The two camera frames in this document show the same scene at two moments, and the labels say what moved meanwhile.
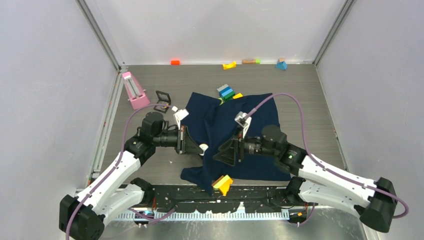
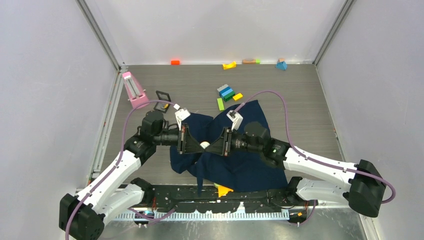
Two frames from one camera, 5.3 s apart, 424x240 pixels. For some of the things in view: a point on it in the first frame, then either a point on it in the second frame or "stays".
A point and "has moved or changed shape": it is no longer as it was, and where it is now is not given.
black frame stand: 164,99 stays
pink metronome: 135,92 stays
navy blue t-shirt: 211,122 has moved or changed shape
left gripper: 185,144 stays
